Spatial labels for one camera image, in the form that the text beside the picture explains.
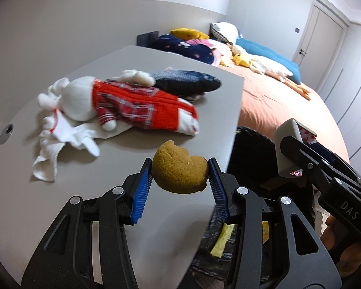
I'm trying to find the person's right hand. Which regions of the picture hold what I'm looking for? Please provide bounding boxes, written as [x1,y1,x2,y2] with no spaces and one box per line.
[320,217,361,277]

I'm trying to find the bed with orange sheet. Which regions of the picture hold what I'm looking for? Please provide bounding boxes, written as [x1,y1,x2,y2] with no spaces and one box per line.
[150,22,351,164]

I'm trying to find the white pillow checkered edge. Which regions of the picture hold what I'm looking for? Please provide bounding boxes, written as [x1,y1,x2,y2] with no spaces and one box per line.
[211,22,239,44]

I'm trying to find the white rabbit plush red dress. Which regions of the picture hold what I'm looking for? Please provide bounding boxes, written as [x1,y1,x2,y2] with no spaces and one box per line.
[37,70,200,135]

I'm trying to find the pale yellow plush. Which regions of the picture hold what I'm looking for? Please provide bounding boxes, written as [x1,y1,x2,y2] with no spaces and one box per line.
[219,51,233,67]

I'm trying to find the mustard yellow plush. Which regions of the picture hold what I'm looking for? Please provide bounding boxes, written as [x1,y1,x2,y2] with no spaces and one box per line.
[170,28,211,40]

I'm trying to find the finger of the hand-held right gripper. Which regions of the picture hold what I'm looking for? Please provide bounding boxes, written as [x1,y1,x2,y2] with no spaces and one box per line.
[280,135,361,200]
[314,143,361,184]

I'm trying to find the brown sponge chunk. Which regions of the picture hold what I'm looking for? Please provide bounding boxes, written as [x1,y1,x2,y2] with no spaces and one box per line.
[151,140,209,194]

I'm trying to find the trash bin with black bag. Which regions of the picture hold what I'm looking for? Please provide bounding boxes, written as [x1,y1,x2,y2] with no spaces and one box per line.
[193,126,319,289]

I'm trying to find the white door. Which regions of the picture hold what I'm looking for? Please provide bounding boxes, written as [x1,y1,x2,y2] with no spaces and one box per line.
[292,1,348,67]

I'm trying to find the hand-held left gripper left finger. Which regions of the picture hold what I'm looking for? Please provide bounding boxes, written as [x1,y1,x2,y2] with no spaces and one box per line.
[21,157,153,289]

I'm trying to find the pastel foam floor mat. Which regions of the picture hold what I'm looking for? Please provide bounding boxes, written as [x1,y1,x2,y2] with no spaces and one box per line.
[314,199,330,238]

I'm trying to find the white wardrobe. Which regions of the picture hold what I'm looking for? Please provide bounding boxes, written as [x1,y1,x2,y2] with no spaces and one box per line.
[316,21,361,158]

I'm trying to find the pink cloth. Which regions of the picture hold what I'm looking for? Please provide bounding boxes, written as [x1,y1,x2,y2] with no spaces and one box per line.
[185,38,224,67]

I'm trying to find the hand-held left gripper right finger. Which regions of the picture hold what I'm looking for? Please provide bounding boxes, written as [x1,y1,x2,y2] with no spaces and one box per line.
[208,157,342,289]

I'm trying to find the blue pillow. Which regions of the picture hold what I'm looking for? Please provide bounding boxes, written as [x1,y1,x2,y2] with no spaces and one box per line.
[236,38,301,85]

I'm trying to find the yellow duck plush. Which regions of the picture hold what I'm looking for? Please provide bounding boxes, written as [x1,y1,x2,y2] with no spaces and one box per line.
[230,45,255,67]

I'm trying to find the black wall panel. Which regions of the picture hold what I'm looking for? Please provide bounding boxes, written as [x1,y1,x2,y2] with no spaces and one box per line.
[137,31,160,48]

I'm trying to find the metal table cable grommet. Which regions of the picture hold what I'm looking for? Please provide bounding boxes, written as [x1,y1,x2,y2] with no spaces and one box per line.
[0,123,14,143]

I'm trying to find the grey carton red white label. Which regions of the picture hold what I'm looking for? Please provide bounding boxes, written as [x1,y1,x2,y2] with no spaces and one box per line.
[274,119,318,179]

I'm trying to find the dark blue fish plush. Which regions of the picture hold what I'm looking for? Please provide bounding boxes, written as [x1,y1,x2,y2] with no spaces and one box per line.
[150,70,222,97]

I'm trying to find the white goose plush orange feet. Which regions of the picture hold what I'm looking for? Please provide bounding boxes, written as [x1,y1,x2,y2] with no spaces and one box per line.
[250,57,312,100]

